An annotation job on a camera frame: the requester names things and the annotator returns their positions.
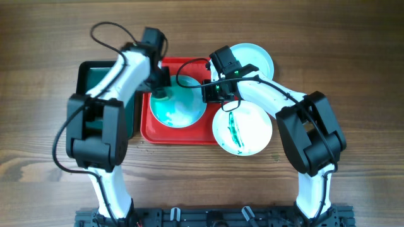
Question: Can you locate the green yellow sponge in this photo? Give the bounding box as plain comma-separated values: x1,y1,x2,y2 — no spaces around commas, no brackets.
151,89,172,100

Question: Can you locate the white plate smeared teal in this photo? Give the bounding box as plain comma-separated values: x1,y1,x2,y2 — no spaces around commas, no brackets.
150,75,207,128

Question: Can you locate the white plate green streak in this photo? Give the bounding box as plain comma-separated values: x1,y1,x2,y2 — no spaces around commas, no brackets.
212,101,273,156

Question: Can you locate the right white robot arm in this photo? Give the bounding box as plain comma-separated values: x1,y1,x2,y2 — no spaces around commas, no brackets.
202,44,347,224

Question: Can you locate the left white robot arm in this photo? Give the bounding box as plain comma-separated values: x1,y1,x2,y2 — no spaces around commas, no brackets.
61,27,170,226

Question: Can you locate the red plastic tray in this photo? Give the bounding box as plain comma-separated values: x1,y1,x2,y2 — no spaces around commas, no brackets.
140,57,221,145

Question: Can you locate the dark green water tray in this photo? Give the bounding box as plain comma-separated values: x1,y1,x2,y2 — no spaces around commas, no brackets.
76,61,143,139

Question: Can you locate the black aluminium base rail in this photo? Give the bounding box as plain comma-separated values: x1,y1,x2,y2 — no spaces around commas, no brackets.
74,205,356,227

